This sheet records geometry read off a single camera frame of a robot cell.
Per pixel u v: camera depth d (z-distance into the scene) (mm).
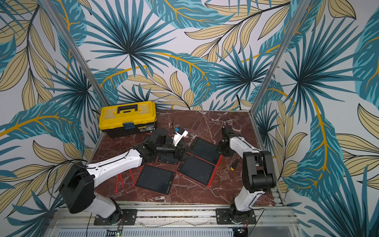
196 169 886
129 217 723
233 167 896
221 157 950
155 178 860
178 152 664
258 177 474
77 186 420
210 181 856
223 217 733
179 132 683
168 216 748
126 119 931
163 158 676
